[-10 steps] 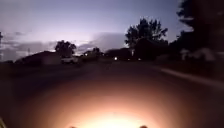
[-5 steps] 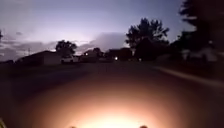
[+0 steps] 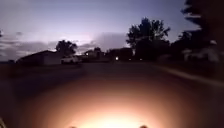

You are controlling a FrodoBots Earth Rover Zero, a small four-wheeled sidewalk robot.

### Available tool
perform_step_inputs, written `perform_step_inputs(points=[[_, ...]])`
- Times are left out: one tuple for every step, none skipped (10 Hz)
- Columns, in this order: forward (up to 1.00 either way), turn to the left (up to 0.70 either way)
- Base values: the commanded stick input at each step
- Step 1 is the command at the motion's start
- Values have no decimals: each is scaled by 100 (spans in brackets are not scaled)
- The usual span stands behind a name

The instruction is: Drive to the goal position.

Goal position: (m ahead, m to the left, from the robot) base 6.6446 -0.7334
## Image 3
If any dark long building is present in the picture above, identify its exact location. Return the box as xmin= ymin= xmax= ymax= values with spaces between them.
xmin=79 ymin=47 xmax=135 ymax=63

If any building with pale garage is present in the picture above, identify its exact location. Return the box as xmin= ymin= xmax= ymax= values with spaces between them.
xmin=15 ymin=49 xmax=65 ymax=66

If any white car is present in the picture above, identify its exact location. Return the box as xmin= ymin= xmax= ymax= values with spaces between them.
xmin=60 ymin=54 xmax=80 ymax=65

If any dark tree group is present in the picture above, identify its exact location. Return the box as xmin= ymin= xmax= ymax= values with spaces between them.
xmin=170 ymin=0 xmax=224 ymax=54

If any broad dark tree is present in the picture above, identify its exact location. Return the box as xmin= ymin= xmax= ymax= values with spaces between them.
xmin=125 ymin=17 xmax=172 ymax=62

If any dark asphalt road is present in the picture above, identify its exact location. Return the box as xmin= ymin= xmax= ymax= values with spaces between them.
xmin=0 ymin=61 xmax=224 ymax=128

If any dark round tree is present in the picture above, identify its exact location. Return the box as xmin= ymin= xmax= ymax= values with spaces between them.
xmin=55 ymin=39 xmax=79 ymax=57

